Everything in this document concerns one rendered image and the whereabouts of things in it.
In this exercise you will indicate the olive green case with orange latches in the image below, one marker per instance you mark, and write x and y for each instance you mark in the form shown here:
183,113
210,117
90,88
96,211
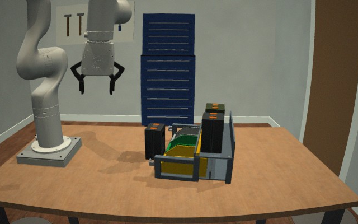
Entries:
214,108

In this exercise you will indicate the grey metal shelf rack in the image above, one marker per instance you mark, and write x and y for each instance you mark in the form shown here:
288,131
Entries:
221,165

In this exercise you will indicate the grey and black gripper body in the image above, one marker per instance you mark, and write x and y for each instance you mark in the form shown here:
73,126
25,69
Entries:
97,58

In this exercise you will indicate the yellow bin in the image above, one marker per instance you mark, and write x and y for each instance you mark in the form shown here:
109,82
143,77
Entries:
185,169

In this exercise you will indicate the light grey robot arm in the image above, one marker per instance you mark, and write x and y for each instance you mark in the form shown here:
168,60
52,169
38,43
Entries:
52,63

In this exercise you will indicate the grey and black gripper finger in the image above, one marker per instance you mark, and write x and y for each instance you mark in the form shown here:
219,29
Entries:
115,77
78,76

